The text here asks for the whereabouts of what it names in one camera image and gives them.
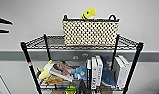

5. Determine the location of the pale basket with dark spots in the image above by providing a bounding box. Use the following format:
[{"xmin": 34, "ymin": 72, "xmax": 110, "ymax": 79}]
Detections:
[{"xmin": 61, "ymin": 13, "xmax": 121, "ymax": 47}]

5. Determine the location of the black wire shelf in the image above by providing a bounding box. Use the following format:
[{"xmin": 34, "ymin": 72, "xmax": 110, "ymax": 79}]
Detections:
[{"xmin": 20, "ymin": 32, "xmax": 145, "ymax": 94}]

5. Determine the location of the long grey wall band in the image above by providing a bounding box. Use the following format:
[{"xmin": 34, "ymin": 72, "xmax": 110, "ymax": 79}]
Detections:
[{"xmin": 0, "ymin": 49, "xmax": 159, "ymax": 63}]

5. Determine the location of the orange-brown soft toy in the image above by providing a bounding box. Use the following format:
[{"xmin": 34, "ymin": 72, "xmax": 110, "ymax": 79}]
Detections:
[{"xmin": 44, "ymin": 74, "xmax": 65, "ymax": 86}]

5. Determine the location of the yellow plush shark toy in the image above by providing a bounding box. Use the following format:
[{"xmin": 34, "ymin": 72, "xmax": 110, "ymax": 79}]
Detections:
[{"xmin": 80, "ymin": 6, "xmax": 97, "ymax": 21}]

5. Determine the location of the white upright box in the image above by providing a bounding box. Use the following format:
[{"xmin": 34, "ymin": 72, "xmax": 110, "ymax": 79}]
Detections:
[
  {"xmin": 116, "ymin": 54, "xmax": 132, "ymax": 89},
  {"xmin": 94, "ymin": 54, "xmax": 104, "ymax": 89},
  {"xmin": 111, "ymin": 56, "xmax": 125, "ymax": 90},
  {"xmin": 90, "ymin": 56, "xmax": 98, "ymax": 90}
]

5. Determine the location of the yellow plush toy on shelf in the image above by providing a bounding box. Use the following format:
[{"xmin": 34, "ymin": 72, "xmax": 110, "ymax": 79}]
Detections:
[{"xmin": 36, "ymin": 59, "xmax": 56, "ymax": 81}]

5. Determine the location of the toy package with doll print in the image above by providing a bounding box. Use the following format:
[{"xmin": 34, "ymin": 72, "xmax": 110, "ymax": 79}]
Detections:
[{"xmin": 49, "ymin": 61, "xmax": 77, "ymax": 82}]

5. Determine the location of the thin black upright box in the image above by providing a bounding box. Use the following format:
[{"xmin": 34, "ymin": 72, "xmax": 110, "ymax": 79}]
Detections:
[{"xmin": 85, "ymin": 58, "xmax": 93, "ymax": 90}]

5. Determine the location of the small white wall bracket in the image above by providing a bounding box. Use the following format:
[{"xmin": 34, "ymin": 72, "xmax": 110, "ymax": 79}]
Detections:
[
  {"xmin": 80, "ymin": 52, "xmax": 89, "ymax": 58},
  {"xmin": 73, "ymin": 55, "xmax": 80, "ymax": 61}
]

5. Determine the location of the small light blue plush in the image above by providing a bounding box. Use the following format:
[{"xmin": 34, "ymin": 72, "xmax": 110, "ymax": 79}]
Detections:
[{"xmin": 73, "ymin": 65, "xmax": 88, "ymax": 81}]

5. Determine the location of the green round toy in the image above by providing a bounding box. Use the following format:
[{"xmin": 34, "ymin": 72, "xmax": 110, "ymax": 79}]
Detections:
[{"xmin": 63, "ymin": 85, "xmax": 78, "ymax": 94}]

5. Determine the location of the black cone-shaped bag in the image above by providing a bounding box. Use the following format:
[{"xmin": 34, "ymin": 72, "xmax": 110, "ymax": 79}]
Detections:
[{"xmin": 77, "ymin": 78, "xmax": 88, "ymax": 94}]

